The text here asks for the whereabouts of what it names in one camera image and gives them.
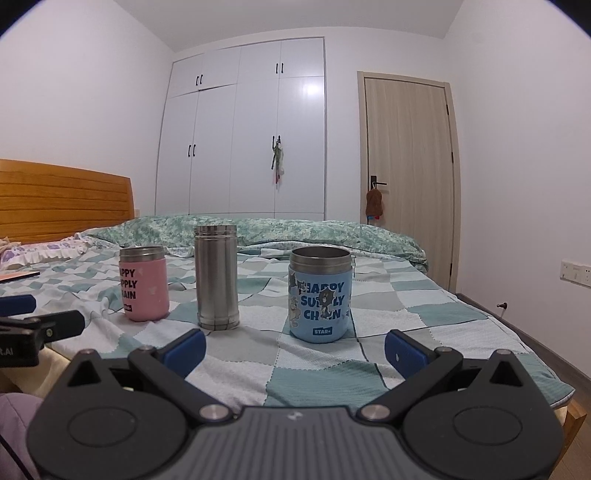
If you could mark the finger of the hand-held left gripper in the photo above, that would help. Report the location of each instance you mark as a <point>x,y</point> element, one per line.
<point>62,322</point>
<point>17,303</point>

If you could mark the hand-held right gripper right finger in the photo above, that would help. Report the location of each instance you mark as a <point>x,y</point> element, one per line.
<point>402,354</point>

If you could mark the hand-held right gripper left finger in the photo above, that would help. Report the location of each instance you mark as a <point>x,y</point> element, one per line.
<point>184,351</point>

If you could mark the stainless steel cup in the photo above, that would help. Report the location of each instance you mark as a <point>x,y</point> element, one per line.
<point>217,277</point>

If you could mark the pink printed cup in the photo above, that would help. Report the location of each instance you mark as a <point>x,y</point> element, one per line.
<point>144,286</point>

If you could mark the blue printed cup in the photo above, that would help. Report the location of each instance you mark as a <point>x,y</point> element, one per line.
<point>318,300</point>

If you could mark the purple floral pillow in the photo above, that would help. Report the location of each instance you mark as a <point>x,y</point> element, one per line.
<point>41,251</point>

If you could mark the checked bed blanket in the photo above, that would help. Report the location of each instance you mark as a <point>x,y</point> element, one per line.
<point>323,369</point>

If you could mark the wooden headboard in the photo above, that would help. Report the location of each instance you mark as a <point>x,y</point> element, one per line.
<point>64,203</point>

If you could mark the brown plush toy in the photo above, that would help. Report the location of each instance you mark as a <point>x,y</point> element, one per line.
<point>374,203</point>

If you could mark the green floral quilt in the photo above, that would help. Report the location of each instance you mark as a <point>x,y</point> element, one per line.
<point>300,233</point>

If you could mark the light wooden door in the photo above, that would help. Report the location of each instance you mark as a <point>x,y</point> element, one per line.
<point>406,175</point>

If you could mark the green hanging toy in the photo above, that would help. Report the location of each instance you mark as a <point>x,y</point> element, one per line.
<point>278,159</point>

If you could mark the white wardrobe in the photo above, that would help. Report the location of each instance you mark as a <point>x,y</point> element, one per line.
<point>240,138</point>

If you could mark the white wall socket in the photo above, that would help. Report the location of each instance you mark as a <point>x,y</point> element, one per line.
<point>575,272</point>

